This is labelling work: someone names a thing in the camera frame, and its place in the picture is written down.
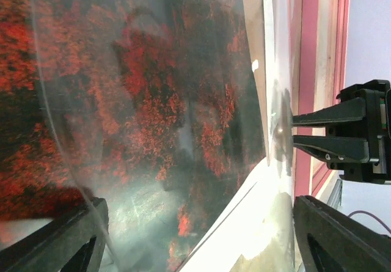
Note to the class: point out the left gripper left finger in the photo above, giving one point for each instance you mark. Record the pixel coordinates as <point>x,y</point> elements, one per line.
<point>72,242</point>

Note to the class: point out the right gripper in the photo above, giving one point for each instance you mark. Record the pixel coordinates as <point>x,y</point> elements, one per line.
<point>359,126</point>

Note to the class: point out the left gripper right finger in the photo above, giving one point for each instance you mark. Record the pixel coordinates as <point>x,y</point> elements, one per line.
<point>330,241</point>

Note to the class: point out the pink picture frame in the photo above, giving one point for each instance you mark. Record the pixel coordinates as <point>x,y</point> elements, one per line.
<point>319,35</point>

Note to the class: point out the red black photo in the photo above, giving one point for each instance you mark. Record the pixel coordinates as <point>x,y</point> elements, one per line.
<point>149,104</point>

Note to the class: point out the clear acrylic sheet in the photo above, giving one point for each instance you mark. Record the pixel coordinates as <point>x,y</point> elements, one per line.
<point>174,111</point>

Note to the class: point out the right corner aluminium post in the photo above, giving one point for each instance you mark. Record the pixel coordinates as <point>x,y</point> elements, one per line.
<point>332,194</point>

